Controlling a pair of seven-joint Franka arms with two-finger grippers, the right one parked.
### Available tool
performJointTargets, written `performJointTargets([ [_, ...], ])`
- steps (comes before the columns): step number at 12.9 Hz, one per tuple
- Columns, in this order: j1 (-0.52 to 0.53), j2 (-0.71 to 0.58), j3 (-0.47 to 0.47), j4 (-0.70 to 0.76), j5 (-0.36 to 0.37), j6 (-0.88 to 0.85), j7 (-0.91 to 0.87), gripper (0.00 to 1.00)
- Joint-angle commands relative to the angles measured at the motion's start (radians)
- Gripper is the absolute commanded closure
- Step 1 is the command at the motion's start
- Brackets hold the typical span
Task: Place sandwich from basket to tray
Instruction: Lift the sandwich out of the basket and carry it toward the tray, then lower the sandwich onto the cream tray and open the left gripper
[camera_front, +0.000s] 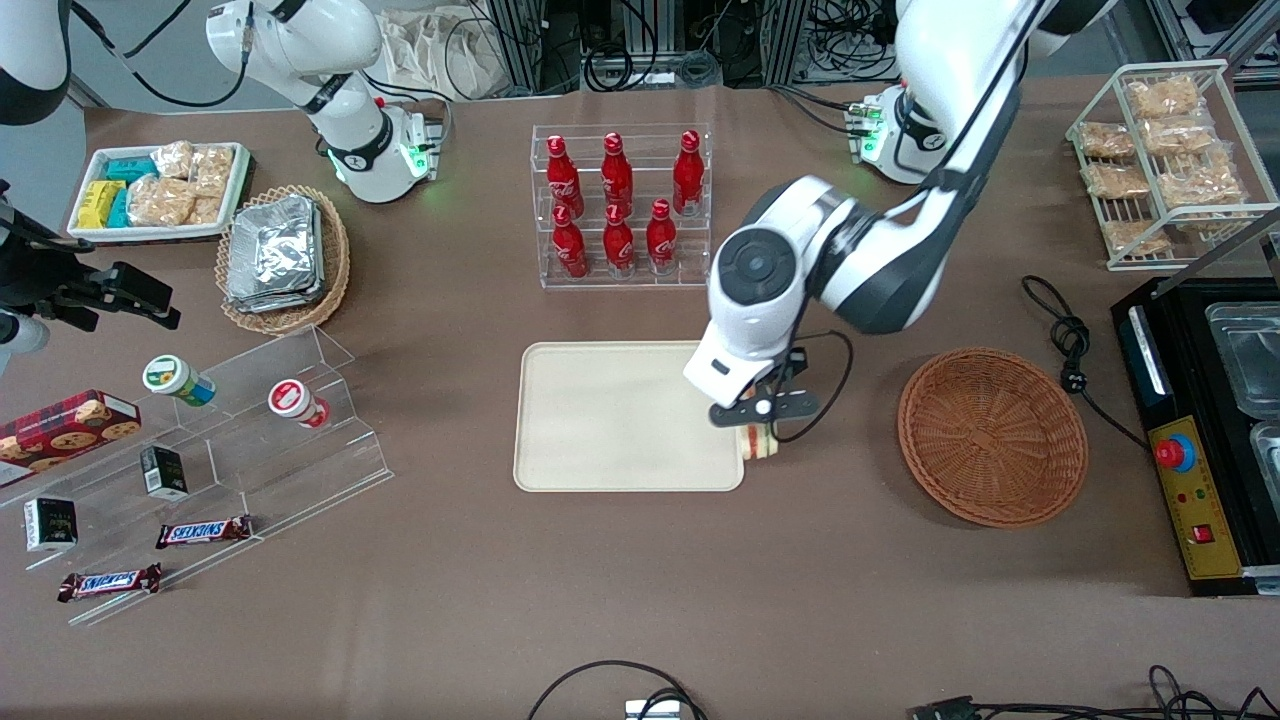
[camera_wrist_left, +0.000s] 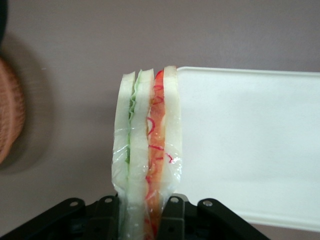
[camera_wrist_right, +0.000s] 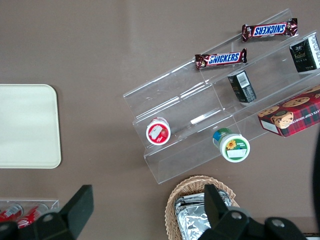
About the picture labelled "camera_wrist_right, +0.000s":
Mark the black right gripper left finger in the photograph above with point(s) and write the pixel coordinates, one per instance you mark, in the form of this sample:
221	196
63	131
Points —
72	215

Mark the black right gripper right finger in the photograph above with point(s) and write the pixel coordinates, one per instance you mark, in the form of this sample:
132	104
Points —
225	222

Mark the foil wrapped sandwich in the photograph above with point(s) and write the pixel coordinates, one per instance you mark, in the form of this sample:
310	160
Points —
192	223
190	200

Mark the woven wicker basket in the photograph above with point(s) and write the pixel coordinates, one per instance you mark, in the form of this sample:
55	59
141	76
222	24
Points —
175	200

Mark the cream plastic tray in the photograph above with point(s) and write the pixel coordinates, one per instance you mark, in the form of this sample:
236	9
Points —
27	126

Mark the clear acrylic can holder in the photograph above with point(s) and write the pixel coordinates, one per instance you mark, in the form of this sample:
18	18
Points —
53	203

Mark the red cola can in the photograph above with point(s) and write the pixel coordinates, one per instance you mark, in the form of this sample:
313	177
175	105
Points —
10	212
31	216

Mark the green sunflower yogurt cup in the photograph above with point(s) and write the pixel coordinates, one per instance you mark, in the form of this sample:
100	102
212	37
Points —
232	146

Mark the red lid yogurt cup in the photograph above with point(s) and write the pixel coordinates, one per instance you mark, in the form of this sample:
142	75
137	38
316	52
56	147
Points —
158	132

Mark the red tartan cookie box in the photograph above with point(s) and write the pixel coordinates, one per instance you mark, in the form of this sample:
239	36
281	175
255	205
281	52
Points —
290	117

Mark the clear acrylic stepped shelf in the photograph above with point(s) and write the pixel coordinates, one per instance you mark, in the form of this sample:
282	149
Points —
190	100

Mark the dark green box with barcode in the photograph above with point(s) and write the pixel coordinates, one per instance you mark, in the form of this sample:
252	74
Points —
242	86

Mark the Snickers chocolate bar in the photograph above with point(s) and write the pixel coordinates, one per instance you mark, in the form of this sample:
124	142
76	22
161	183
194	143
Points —
221	59
270	29

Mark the dark green box gold lettering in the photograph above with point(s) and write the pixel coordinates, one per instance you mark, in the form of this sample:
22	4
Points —
303	56

